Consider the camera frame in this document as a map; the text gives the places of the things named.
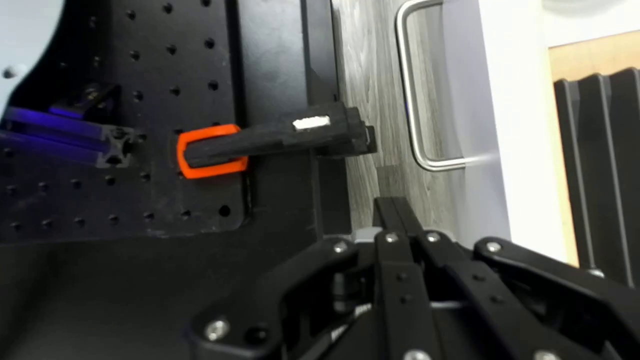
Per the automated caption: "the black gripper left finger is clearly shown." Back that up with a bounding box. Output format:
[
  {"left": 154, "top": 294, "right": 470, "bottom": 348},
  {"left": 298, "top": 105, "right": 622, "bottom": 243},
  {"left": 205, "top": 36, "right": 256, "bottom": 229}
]
[{"left": 189, "top": 195, "right": 410, "bottom": 360}]

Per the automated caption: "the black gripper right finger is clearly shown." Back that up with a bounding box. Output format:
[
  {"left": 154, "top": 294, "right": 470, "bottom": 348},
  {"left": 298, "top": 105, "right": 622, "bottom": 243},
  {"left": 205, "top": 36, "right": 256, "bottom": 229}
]
[{"left": 398, "top": 197, "right": 640, "bottom": 360}]

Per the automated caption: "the white wooden drawer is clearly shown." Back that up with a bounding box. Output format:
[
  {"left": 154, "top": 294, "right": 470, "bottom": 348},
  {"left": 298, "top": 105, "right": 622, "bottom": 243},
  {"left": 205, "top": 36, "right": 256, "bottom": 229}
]
[{"left": 439, "top": 0, "right": 640, "bottom": 267}]

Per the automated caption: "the black ribbed drawer organizer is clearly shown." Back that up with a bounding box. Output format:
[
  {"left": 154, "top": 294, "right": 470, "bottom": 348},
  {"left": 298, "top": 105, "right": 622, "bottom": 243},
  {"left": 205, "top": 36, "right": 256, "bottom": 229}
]
[{"left": 552, "top": 65, "right": 640, "bottom": 275}]

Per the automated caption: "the black clamp orange tip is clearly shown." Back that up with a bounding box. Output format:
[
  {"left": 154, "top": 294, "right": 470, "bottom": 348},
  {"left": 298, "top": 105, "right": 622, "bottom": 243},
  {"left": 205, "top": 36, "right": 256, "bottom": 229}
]
[{"left": 174, "top": 104, "right": 380, "bottom": 181}]

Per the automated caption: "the black perforated base board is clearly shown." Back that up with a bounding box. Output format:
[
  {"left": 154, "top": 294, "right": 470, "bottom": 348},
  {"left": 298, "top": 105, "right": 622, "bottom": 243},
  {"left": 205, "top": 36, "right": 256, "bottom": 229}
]
[{"left": 0, "top": 0, "right": 354, "bottom": 246}]

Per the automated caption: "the metal drawer handle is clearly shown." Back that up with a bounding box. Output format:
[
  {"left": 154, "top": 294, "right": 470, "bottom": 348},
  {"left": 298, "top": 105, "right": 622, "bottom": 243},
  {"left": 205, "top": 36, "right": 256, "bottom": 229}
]
[{"left": 394, "top": 0, "right": 497, "bottom": 173}]

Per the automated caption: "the aluminium extrusion rail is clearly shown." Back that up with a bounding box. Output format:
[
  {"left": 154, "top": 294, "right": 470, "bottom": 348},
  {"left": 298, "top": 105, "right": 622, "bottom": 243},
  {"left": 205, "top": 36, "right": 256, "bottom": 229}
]
[{"left": 0, "top": 98, "right": 145, "bottom": 170}]

